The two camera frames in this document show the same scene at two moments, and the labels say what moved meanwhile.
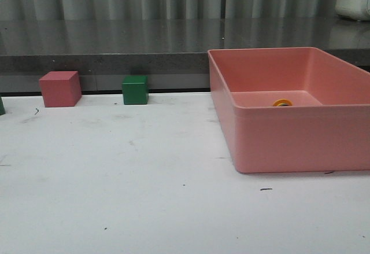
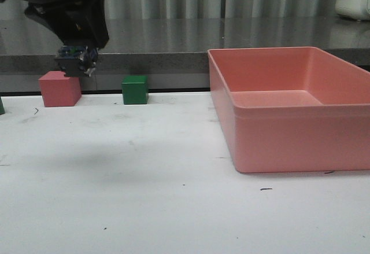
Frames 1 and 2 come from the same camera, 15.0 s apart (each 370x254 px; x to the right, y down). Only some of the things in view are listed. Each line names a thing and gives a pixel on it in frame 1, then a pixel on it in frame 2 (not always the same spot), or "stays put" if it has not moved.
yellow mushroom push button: (282, 102) -> (76, 61)
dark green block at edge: (2, 107) stays put
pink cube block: (60, 88) stays put
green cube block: (135, 89) stays put
